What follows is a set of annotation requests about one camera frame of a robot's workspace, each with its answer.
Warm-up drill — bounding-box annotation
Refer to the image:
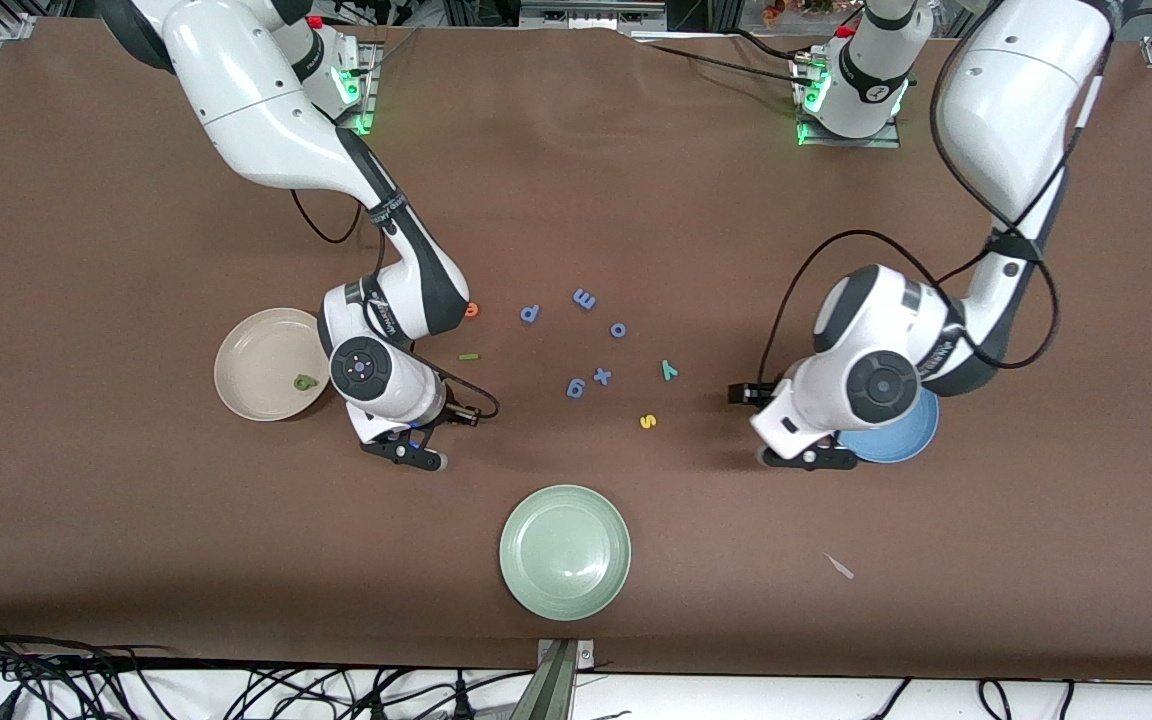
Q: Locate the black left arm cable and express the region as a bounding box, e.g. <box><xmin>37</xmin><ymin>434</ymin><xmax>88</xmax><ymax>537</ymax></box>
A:
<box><xmin>761</xmin><ymin>0</ymin><xmax>1115</xmax><ymax>393</ymax></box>

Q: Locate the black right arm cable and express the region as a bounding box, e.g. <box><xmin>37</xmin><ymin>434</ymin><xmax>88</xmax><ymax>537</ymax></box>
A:
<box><xmin>291</xmin><ymin>188</ymin><xmax>500</xmax><ymax>423</ymax></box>

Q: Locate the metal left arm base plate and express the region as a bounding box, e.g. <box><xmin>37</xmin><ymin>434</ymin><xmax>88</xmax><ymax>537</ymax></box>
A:
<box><xmin>796</xmin><ymin>50</ymin><xmax>902</xmax><ymax>149</ymax></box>

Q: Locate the aluminium frame profile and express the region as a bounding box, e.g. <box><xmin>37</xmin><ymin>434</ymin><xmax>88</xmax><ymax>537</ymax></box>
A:
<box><xmin>519</xmin><ymin>0</ymin><xmax>667</xmax><ymax>31</ymax></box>

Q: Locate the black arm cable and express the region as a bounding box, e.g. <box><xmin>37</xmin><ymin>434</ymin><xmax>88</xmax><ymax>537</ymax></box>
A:
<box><xmin>291</xmin><ymin>188</ymin><xmax>500</xmax><ymax>423</ymax></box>
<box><xmin>761</xmin><ymin>0</ymin><xmax>1115</xmax><ymax>393</ymax></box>

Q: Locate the beige brown plate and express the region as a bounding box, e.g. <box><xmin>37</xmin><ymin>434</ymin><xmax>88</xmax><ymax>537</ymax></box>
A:
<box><xmin>213</xmin><ymin>307</ymin><xmax>335</xmax><ymax>422</ymax></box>

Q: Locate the pale green plate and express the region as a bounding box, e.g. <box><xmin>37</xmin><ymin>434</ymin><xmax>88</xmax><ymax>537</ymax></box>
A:
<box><xmin>499</xmin><ymin>484</ymin><xmax>632</xmax><ymax>622</ymax></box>

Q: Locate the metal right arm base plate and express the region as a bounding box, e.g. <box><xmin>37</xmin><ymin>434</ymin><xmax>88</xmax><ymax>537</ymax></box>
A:
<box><xmin>331</xmin><ymin>40</ymin><xmax>377</xmax><ymax>136</ymax></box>

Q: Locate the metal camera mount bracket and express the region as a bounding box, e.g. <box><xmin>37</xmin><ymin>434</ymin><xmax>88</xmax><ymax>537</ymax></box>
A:
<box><xmin>536</xmin><ymin>638</ymin><xmax>597</xmax><ymax>720</ymax></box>

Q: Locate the blue plate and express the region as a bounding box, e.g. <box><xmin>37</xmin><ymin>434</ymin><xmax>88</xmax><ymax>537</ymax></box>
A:
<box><xmin>836</xmin><ymin>390</ymin><xmax>940</xmax><ymax>464</ymax></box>

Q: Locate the brown table cover sheet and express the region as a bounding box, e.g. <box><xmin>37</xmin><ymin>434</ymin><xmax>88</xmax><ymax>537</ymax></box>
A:
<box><xmin>0</xmin><ymin>15</ymin><xmax>1152</xmax><ymax>686</ymax></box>

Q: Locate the black cable on table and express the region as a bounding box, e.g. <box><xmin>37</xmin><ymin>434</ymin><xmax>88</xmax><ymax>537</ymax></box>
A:
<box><xmin>631</xmin><ymin>35</ymin><xmax>817</xmax><ymax>89</ymax></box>

